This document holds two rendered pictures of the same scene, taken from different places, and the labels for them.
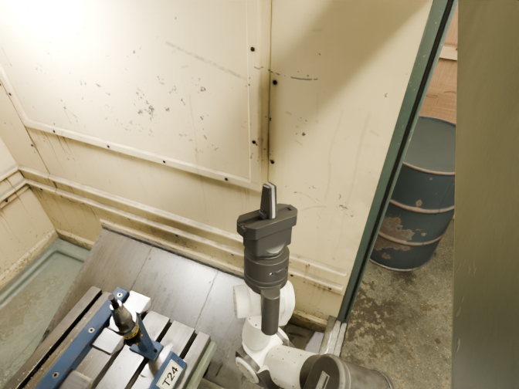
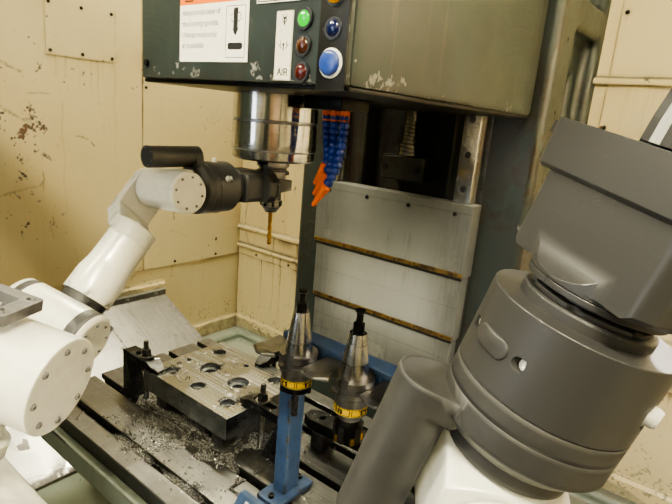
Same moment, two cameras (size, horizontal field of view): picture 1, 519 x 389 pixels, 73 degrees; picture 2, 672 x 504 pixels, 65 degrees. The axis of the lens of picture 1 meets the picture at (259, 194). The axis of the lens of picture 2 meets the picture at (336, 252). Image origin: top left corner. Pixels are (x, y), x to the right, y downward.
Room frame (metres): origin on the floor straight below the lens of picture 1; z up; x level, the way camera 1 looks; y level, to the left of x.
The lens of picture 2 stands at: (0.37, -0.27, 1.59)
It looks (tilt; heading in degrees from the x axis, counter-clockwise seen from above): 14 degrees down; 105
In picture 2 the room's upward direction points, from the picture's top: 5 degrees clockwise
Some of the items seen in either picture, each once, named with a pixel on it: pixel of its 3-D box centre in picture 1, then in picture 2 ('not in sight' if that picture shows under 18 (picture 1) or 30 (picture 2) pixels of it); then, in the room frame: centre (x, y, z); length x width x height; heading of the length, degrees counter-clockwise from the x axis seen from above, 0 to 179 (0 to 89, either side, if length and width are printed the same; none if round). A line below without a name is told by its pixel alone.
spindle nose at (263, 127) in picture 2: not in sight; (275, 127); (-0.02, 0.69, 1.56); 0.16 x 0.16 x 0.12
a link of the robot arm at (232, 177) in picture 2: not in sight; (232, 184); (-0.06, 0.60, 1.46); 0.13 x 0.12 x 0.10; 157
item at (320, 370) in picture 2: not in sight; (324, 370); (0.18, 0.44, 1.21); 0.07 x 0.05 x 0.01; 67
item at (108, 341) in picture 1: (110, 341); not in sight; (0.38, 0.36, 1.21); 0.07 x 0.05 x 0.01; 67
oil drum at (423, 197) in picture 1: (408, 195); not in sight; (1.73, -0.99, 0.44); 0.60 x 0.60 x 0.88
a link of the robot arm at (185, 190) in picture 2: not in sight; (181, 181); (-0.10, 0.49, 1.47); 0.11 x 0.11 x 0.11; 67
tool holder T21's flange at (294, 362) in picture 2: not in sight; (298, 357); (0.13, 0.47, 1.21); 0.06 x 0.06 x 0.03
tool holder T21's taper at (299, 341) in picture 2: not in sight; (300, 330); (0.13, 0.47, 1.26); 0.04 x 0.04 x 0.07
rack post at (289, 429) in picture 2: not in sight; (290, 421); (0.10, 0.54, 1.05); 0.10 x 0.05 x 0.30; 67
